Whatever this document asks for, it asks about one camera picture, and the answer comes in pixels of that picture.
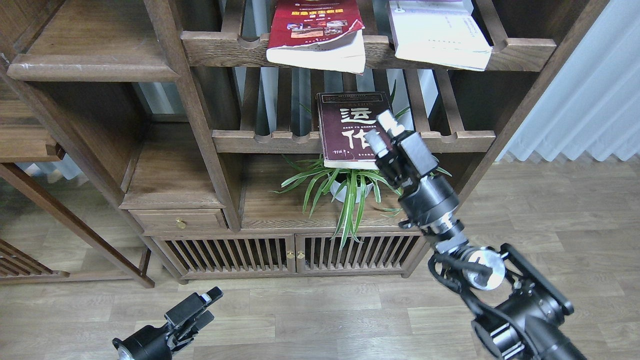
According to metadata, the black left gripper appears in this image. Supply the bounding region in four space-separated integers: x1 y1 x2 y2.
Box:
112 286 224 360

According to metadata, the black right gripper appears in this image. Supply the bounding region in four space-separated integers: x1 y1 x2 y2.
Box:
368 111 460 231

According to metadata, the red cover book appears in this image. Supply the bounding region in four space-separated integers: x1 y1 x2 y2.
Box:
266 0 366 75

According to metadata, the white lavender book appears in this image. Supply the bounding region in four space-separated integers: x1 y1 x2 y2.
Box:
388 0 492 71

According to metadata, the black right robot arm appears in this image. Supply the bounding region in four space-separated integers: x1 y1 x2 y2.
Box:
365 111 585 360

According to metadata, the dark maroon book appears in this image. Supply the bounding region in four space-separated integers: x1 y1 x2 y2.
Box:
316 91 391 170

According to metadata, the left slatted cabinet door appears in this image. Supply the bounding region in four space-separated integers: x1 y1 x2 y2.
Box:
154 235 297 280

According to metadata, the slatted cabinet door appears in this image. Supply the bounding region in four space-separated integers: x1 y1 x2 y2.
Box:
286 231 430 278
154 235 297 280

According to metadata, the green spider plant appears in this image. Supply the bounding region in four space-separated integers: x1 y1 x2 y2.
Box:
271 80 452 251

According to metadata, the white plant pot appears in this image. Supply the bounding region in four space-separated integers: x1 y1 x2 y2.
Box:
329 173 373 204

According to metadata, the small wooden drawer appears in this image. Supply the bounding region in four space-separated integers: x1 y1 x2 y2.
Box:
130 209 227 236

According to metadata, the right slatted cabinet door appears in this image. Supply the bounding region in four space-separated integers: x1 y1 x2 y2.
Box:
286 231 430 278

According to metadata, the dark wooden bookshelf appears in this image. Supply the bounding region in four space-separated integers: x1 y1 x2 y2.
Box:
1 0 608 282

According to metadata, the white curtain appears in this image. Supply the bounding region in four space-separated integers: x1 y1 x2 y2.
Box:
498 0 640 161

